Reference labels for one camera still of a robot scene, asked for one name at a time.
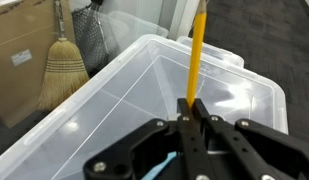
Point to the yellow pencil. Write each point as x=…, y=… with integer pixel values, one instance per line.
x=198, y=36

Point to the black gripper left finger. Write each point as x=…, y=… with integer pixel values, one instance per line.
x=179, y=144

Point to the large clear plastic bin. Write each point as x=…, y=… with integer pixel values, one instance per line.
x=144, y=82

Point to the brown cardboard box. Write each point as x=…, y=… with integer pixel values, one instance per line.
x=27, y=30

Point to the small clear plastic bin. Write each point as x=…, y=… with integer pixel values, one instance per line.
x=215, y=52

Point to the straw broom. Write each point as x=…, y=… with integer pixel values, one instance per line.
x=65, y=71

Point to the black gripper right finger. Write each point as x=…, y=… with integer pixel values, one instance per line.
x=263, y=152

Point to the teal plastic cup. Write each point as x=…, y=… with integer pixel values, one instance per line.
x=158, y=168

